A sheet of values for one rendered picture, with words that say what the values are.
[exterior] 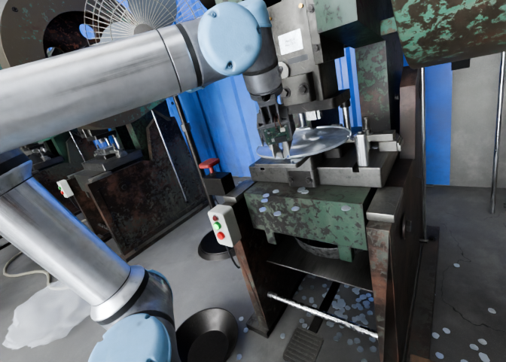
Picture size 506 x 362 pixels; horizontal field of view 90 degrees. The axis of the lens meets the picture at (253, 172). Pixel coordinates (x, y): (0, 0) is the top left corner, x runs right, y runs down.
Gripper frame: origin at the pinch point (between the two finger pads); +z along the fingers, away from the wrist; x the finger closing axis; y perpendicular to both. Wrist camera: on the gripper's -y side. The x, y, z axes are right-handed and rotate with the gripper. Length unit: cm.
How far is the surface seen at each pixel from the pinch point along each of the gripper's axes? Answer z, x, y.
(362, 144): 3.6, 20.9, -1.0
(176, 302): 85, -74, 2
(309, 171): 10.9, 6.3, -2.2
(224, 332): 77, -43, 20
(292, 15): -24.8, 9.6, -26.4
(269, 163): 1.0, -4.0, 2.2
